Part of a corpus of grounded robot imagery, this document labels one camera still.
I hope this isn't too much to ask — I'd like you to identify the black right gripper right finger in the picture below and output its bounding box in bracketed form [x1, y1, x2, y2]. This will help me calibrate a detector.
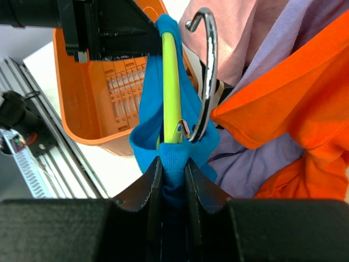
[185, 158, 231, 261]

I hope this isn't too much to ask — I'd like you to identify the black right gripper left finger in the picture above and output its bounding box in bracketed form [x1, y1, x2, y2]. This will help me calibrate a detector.
[114, 157, 163, 261]

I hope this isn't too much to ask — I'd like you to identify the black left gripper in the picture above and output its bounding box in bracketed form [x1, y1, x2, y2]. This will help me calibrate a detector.
[57, 0, 163, 63]

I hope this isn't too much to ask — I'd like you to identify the blue t shirt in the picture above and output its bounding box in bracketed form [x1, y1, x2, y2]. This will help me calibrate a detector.
[129, 14, 220, 224]

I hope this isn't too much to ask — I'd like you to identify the green clothes hanger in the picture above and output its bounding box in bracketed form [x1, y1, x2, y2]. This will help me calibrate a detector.
[160, 7, 219, 151]

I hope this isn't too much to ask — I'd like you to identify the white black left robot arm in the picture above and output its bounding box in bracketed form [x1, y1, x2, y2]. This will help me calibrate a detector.
[1, 0, 162, 63]

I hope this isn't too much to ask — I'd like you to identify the purple t shirt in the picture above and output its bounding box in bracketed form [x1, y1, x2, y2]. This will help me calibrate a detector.
[209, 1, 348, 201]

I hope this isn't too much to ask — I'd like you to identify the cream clothes hanger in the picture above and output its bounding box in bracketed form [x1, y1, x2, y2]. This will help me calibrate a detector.
[183, 45, 224, 109]

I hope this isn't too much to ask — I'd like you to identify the pink t shirt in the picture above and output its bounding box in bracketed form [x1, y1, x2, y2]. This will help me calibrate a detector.
[179, 0, 287, 86]

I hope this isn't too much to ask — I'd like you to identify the orange t shirt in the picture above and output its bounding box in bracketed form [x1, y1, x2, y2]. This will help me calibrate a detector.
[212, 13, 348, 200]

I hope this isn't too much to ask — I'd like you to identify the orange plastic basket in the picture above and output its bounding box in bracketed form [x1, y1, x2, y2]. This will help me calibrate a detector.
[52, 0, 202, 158]

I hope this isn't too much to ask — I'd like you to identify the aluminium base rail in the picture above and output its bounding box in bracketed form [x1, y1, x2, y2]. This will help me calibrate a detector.
[1, 58, 108, 200]

